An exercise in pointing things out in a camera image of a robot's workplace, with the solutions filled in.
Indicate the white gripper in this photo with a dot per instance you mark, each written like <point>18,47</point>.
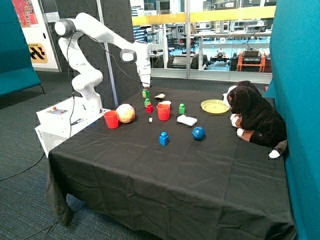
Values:
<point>144,73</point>

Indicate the green block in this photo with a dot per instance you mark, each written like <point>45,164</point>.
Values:
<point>145,93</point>
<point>182,108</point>
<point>146,101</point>

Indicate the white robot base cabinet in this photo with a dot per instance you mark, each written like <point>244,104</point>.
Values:
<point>59,122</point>

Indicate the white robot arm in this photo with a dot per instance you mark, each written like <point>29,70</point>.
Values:
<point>70,30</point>

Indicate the white spoon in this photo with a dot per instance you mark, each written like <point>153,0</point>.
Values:
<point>160,96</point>

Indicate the red block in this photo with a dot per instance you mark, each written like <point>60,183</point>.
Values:
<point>149,108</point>

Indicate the white small bowl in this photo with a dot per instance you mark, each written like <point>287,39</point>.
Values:
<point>166,102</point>

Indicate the right red cup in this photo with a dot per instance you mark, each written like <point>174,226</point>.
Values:
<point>163,111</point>

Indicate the red cup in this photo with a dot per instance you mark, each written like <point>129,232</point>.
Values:
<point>163,111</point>
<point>111,119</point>

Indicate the orange plush ball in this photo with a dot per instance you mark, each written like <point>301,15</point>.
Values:
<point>125,113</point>

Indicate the left red cup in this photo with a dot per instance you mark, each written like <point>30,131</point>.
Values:
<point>111,119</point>

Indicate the blue block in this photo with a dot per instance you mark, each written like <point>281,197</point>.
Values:
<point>163,138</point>

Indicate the white folded cloth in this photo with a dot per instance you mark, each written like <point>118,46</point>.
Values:
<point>186,120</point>

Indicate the blue ball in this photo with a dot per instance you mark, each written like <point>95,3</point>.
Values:
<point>198,133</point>

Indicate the yellow plastic plate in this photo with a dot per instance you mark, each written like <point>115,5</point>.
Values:
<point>214,106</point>

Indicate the black tablecloth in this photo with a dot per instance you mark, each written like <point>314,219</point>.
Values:
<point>218,188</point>

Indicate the orange black equipment cart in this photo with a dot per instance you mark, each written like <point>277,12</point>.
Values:
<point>251,60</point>

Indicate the plush dog toy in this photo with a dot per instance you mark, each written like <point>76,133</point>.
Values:
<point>256,120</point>

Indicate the teal sofa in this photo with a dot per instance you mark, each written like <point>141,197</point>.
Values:
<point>16,70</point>

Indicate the teal partition wall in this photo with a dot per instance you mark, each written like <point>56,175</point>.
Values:
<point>295,86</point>

